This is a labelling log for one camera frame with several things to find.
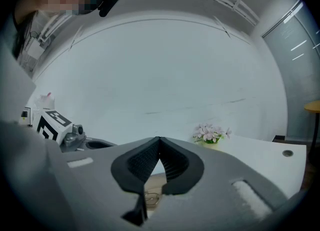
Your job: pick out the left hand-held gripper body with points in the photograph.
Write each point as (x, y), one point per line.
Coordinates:
(53, 125)

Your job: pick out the person's grey printed shirt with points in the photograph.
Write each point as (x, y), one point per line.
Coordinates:
(15, 100)

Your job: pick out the pink flowers in cream pot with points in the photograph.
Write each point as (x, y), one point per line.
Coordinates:
(210, 133)

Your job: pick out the round wooden table black base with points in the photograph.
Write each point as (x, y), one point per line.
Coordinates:
(313, 106)

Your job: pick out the tan glasses case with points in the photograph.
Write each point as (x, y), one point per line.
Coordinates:
(153, 182)

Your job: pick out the frosted glass partition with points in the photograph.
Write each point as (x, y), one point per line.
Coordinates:
(300, 75)

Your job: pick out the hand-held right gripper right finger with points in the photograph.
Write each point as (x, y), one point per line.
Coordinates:
(212, 187)

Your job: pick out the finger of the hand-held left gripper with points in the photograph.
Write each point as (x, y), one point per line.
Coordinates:
(100, 141)
(100, 148)

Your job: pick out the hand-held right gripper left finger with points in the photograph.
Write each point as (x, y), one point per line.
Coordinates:
(105, 187)

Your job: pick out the white table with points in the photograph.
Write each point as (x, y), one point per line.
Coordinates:
(262, 160)

